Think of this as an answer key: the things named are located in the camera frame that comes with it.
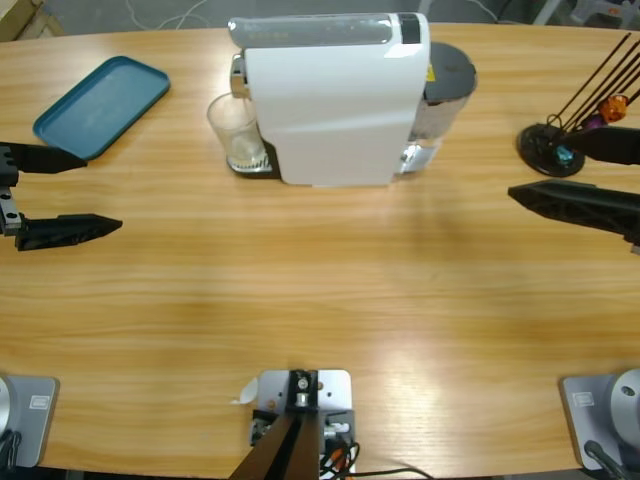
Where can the black bracket with connectors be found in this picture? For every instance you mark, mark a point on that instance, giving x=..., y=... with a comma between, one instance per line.
x=345, y=422

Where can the grey coffee machine lever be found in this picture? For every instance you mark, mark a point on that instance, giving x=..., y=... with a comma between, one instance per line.
x=310, y=31

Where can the white paper tag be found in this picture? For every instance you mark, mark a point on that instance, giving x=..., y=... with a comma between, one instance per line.
x=247, y=392

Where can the dark camera post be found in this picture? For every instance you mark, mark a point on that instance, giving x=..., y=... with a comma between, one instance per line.
x=285, y=450

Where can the yellow warning sticker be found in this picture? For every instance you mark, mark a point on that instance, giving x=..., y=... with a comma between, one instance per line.
x=429, y=75

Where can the wooden frame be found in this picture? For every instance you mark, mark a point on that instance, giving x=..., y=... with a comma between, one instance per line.
x=20, y=20

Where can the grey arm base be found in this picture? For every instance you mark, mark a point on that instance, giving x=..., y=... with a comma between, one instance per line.
x=32, y=415
x=610, y=415

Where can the purple coffee capsule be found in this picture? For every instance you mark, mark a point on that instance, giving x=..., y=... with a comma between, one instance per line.
x=596, y=122

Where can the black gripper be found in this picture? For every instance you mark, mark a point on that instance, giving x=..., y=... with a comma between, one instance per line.
x=9, y=210

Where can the white capsule coffee machine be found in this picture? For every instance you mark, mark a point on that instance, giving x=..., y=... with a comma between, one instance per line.
x=330, y=110

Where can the orange coffee capsule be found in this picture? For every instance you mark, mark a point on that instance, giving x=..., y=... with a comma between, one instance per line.
x=614, y=109

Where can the grey plastic stool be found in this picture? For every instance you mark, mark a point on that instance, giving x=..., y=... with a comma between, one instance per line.
x=595, y=12

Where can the clear water tank black lid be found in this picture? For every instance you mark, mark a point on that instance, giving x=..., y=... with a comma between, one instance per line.
x=450, y=70

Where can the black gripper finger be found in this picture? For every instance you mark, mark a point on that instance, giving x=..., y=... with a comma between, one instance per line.
x=580, y=205
x=610, y=146

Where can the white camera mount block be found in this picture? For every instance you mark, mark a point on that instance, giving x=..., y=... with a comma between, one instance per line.
x=335, y=390

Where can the clear glass cup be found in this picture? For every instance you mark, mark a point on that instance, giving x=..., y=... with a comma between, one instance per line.
x=235, y=130

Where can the black capsule holder with rods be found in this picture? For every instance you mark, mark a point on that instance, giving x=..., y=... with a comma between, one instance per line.
x=537, y=145

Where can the teal coffee capsule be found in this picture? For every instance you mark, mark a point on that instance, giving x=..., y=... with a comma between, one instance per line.
x=564, y=155

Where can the teal plastic tray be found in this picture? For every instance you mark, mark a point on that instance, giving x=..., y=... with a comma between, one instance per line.
x=100, y=110

